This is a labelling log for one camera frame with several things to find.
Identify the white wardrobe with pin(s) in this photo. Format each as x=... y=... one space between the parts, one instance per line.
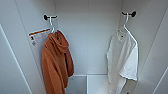
x=90 y=40

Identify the white t-shirt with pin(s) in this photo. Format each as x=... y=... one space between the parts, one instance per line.
x=121 y=60

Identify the black wall hook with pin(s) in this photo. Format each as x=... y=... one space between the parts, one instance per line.
x=130 y=14
x=49 y=17

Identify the white clothes hanger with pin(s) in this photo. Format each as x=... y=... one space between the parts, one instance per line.
x=51 y=26
x=126 y=25

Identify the orange hoodie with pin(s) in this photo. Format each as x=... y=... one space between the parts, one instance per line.
x=55 y=66

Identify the white wardrobe door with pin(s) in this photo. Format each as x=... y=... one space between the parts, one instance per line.
x=160 y=43
x=11 y=66

